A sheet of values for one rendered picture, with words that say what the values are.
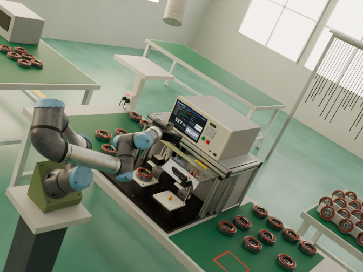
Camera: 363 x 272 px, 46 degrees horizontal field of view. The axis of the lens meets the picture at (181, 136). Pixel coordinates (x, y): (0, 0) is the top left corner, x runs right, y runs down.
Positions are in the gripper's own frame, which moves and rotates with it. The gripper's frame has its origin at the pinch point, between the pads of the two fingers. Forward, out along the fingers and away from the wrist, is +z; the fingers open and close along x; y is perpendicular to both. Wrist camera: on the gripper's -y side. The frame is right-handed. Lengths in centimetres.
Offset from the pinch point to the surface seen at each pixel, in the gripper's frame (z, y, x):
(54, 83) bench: 103, 128, 60
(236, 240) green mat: 28, -59, 53
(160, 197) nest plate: 23, -7, 52
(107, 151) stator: 40, 41, 53
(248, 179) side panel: 64, -47, 30
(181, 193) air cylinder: 37, -16, 50
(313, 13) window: 705, -3, -78
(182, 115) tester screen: 45.3, 7.3, 7.9
